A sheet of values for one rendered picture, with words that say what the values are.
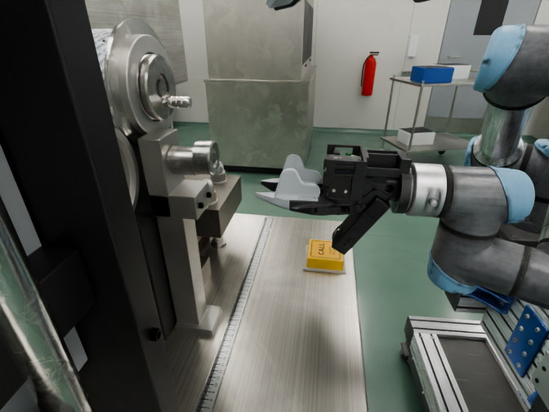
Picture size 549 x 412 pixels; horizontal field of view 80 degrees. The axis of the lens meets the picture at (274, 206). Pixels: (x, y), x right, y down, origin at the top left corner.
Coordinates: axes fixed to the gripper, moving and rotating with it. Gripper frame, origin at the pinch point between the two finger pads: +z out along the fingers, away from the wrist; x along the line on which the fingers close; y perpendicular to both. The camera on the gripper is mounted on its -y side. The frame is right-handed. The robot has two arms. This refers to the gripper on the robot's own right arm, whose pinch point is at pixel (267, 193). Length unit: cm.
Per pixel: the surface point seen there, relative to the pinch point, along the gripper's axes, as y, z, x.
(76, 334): 8.6, 3.4, 35.0
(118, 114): 14.3, 13.6, 12.8
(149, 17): 26, 46, -60
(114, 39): 21.2, 13.6, 10.6
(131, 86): 16.8, 12.6, 10.8
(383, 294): -109, -48, -102
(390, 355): -109, -45, -62
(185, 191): 4.6, 8.2, 10.7
